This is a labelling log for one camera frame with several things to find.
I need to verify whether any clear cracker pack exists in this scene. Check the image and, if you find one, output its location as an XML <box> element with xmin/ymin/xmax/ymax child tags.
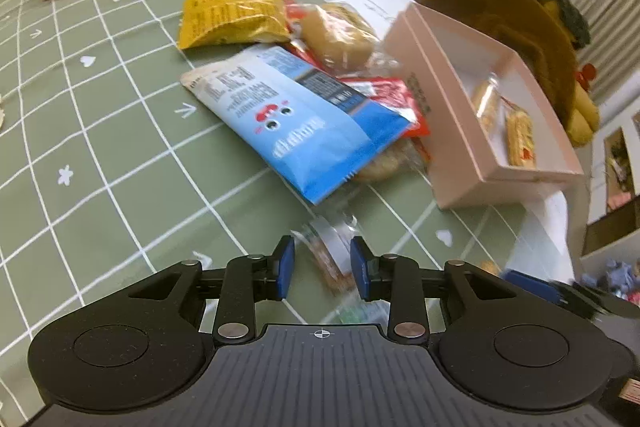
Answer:
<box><xmin>291</xmin><ymin>212</ymin><xmax>359</xmax><ymax>294</ymax></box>

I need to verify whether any cookie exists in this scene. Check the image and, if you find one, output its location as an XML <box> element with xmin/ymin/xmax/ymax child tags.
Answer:
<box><xmin>352</xmin><ymin>138</ymin><xmax>431</xmax><ymax>183</ymax></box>

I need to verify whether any blue white snack bag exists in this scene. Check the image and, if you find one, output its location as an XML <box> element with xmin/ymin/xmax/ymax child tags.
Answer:
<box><xmin>180</xmin><ymin>44</ymin><xmax>410</xmax><ymax>205</ymax></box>

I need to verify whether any red snack packet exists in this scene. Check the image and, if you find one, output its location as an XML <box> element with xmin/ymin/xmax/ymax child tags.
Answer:
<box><xmin>342</xmin><ymin>77</ymin><xmax>430</xmax><ymax>138</ymax></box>

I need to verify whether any round bread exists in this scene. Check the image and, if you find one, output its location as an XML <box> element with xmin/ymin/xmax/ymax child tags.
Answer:
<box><xmin>299</xmin><ymin>3</ymin><xmax>378</xmax><ymax>75</ymax></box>

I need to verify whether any yellow snack packet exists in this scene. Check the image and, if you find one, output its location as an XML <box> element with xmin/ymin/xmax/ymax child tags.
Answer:
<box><xmin>178</xmin><ymin>0</ymin><xmax>291</xmax><ymax>51</ymax></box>

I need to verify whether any white shelf unit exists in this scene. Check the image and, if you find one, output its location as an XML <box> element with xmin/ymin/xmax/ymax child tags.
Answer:
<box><xmin>580</xmin><ymin>101</ymin><xmax>639</xmax><ymax>277</ymax></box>

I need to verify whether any cracker pack in box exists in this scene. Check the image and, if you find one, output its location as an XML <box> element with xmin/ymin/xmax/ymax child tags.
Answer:
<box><xmin>502</xmin><ymin>98</ymin><xmax>537</xmax><ymax>169</ymax></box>

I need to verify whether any pink cardboard box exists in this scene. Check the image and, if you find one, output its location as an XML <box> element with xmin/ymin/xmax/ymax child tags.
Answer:
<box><xmin>383</xmin><ymin>3</ymin><xmax>582</xmax><ymax>208</ymax></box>

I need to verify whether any green grid tablecloth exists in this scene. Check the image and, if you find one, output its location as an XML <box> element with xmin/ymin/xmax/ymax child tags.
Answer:
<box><xmin>0</xmin><ymin>0</ymin><xmax>532</xmax><ymax>425</ymax></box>

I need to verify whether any brown fuzzy coat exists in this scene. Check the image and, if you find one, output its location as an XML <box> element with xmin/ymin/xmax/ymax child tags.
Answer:
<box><xmin>416</xmin><ymin>0</ymin><xmax>577</xmax><ymax>129</ymax></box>

